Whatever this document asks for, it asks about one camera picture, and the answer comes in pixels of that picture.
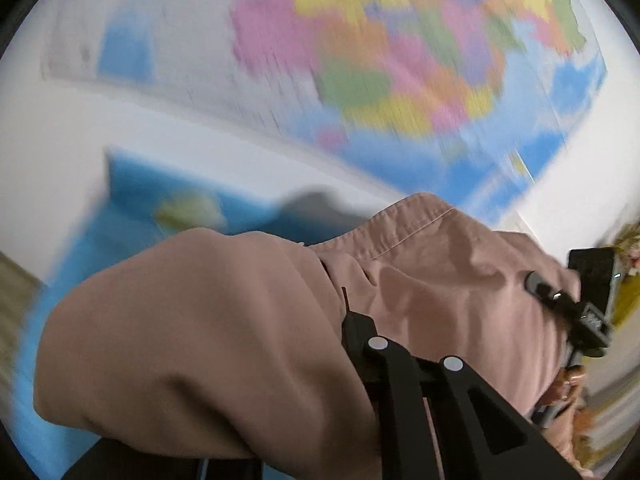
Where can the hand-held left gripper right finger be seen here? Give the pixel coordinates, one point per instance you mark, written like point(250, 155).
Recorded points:
point(400, 395)

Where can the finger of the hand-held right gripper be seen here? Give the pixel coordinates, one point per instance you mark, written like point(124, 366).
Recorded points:
point(547, 291)

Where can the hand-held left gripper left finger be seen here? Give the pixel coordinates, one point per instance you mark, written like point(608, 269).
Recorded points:
point(125, 465)

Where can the pink jacket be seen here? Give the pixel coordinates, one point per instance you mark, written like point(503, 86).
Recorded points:
point(225, 320)

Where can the person's right hand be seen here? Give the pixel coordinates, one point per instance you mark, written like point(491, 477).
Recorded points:
point(570, 384)

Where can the dark grey cloth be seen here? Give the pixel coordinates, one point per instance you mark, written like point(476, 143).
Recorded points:
point(320, 210)

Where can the blue floral bedsheet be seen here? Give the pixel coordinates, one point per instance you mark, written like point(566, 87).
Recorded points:
point(125, 200)

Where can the colourful wall map poster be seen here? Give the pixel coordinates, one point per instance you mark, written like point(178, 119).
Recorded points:
point(375, 60)

